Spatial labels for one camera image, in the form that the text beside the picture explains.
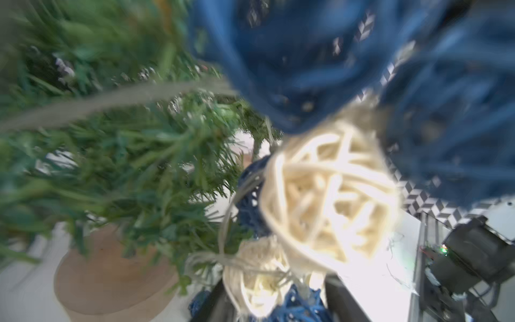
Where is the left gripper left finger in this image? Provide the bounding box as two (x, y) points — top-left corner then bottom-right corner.
(189, 280), (233, 322)

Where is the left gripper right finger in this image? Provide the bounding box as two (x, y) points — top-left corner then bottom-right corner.
(325, 275), (370, 322)

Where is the rattan ball string light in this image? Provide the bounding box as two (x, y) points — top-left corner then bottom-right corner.
(0, 0), (515, 322)

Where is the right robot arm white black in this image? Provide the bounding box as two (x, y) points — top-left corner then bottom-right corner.
(418, 216), (514, 321)

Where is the dark green christmas tree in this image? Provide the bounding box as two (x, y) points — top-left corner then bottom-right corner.
(0, 0), (282, 322)

